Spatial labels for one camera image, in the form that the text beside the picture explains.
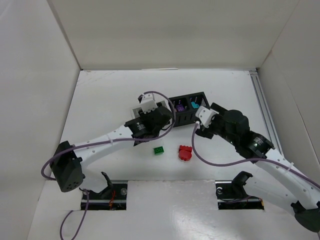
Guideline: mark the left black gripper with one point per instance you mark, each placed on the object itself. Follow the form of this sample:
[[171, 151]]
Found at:
[[162, 115]]

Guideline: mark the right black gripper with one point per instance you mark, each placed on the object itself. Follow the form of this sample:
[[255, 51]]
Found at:
[[210, 128]]

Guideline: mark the red studded lego brick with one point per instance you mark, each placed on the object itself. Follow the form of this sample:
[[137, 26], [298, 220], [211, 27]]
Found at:
[[185, 148]]

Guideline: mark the red rounded lego brick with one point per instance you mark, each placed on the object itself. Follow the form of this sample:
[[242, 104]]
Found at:
[[185, 155]]

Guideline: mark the teal lego brick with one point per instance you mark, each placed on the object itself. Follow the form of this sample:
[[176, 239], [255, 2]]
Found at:
[[195, 105]]

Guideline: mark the green arched lego brick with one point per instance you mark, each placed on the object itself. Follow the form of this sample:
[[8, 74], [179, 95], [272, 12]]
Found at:
[[158, 150]]

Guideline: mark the purple lego brick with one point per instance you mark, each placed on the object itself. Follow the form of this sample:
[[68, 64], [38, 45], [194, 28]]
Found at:
[[180, 108]]

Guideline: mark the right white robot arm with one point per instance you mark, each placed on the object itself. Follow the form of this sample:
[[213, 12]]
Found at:
[[301, 197]]

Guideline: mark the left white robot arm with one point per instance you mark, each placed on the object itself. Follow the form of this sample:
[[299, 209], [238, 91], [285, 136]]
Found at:
[[70, 162]]

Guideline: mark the white two-bin container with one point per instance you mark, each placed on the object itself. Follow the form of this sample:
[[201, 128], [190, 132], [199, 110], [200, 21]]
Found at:
[[152, 111]]

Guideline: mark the black two-bin container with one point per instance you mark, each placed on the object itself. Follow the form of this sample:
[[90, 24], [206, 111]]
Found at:
[[188, 116]]

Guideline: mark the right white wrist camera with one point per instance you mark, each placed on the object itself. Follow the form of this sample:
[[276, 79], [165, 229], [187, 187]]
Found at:
[[205, 115]]

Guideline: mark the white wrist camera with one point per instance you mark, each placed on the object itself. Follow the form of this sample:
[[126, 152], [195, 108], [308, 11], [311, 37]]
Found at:
[[147, 102], [205, 115]]

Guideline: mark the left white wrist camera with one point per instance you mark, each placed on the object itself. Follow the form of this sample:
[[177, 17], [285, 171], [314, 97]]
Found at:
[[147, 102]]

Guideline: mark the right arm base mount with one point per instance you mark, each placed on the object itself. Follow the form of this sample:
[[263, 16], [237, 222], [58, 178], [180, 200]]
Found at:
[[231, 195]]

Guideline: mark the aluminium rail right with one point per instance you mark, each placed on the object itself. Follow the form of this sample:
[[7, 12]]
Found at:
[[264, 108]]

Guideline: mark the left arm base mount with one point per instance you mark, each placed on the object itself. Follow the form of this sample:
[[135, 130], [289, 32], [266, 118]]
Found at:
[[103, 194]]

